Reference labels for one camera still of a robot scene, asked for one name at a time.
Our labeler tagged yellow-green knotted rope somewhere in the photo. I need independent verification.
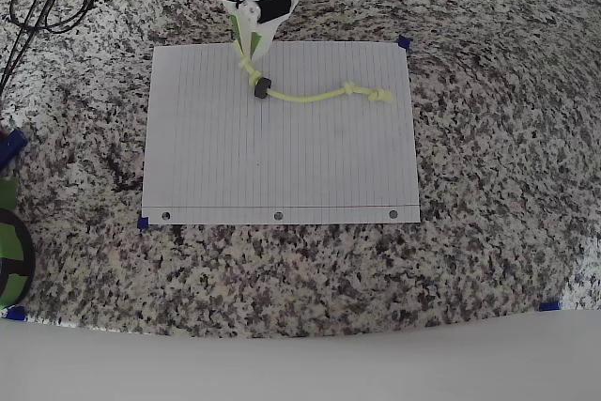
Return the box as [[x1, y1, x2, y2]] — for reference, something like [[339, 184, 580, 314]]
[[237, 55, 394, 106]]

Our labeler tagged lined paper sheet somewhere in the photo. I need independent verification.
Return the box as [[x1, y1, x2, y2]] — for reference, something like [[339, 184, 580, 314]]
[[140, 40, 422, 226]]

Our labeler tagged green tape strip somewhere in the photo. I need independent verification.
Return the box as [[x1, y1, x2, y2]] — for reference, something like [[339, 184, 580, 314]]
[[0, 177, 21, 209]]

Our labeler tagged green and black spool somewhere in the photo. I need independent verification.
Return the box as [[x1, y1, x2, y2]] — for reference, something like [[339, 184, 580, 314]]
[[0, 207, 37, 308]]

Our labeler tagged black looped cable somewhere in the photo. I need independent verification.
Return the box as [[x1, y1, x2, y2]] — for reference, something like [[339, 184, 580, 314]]
[[0, 0, 93, 97]]

